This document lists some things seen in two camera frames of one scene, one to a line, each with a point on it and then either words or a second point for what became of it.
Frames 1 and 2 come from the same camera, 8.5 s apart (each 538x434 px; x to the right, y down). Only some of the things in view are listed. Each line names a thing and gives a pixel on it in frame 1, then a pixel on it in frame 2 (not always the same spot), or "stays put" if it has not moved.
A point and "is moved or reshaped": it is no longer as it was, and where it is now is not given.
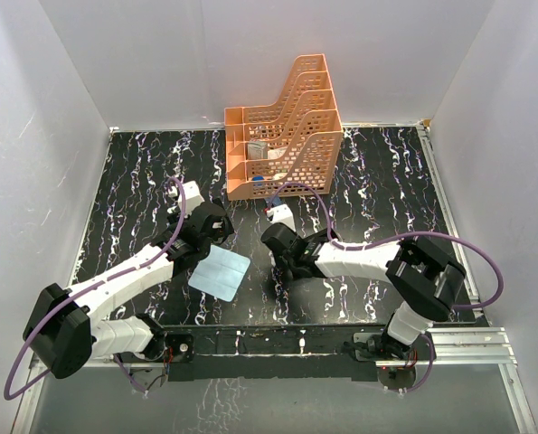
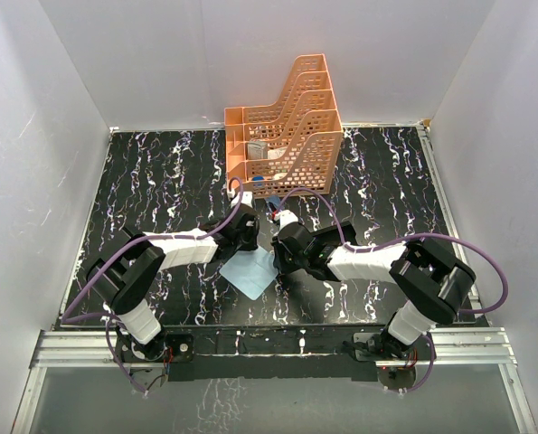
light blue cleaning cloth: [221, 273] to [250, 270]
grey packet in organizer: [257, 150] stays put
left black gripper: [224, 231] to [250, 245]
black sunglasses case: [283, 267] is moved or reshaped
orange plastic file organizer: [288, 150] stays put
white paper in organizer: [276, 154] stays put
